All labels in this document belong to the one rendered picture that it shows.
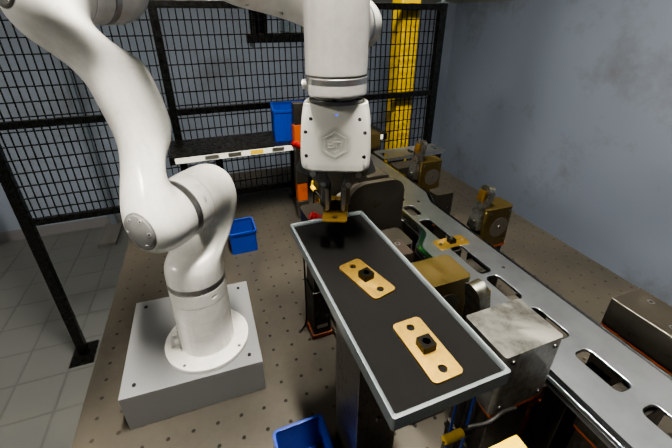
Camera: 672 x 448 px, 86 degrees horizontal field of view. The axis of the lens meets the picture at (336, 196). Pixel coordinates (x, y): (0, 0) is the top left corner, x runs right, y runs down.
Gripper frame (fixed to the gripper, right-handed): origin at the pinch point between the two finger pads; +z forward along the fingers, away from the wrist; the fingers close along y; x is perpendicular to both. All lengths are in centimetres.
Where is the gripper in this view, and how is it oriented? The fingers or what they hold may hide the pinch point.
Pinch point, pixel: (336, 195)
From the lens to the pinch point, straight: 57.0
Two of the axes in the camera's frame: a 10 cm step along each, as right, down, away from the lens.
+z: 0.0, 9.0, 4.5
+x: 0.6, -4.5, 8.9
